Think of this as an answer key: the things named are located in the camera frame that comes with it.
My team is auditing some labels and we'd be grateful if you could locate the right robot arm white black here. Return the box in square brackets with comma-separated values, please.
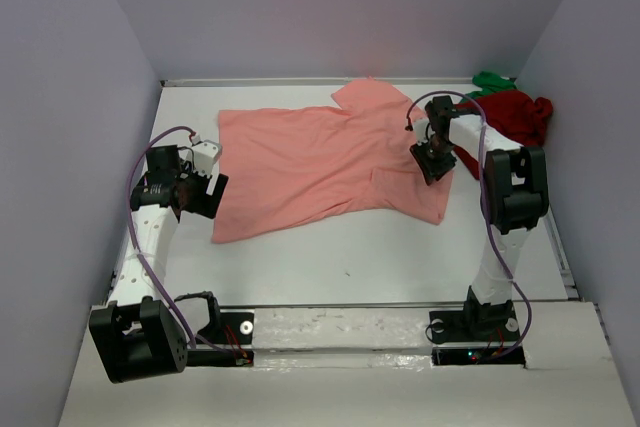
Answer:
[406, 90, 549, 345]

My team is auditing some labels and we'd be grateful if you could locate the green t shirt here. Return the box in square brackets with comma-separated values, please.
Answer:
[468, 71, 517, 98]

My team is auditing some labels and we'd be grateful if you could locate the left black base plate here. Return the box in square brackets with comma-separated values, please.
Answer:
[187, 309, 255, 368]

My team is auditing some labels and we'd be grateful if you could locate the red t shirt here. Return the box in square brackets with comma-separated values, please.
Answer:
[449, 90, 555, 181]

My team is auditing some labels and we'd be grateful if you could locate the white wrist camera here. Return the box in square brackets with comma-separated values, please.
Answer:
[412, 117, 430, 145]
[191, 140, 222, 178]

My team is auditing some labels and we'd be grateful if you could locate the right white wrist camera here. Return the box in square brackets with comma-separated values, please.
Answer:
[412, 117, 430, 145]

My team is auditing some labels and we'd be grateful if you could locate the aluminium rail front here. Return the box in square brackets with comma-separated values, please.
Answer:
[220, 301, 464, 310]

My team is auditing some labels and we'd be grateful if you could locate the pink t shirt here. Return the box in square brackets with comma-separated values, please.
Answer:
[212, 79, 453, 244]

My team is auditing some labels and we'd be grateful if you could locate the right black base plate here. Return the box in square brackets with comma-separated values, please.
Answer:
[425, 310, 526, 367]

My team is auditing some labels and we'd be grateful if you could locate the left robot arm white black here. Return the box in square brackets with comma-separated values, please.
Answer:
[89, 140, 228, 384]

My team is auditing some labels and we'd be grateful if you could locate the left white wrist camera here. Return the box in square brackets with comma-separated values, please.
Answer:
[191, 140, 222, 178]

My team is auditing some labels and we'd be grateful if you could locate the aluminium rail back edge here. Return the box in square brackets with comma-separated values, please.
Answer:
[160, 77, 472, 88]

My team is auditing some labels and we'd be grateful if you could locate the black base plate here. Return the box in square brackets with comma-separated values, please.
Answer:
[425, 310, 526, 367]
[187, 309, 255, 368]

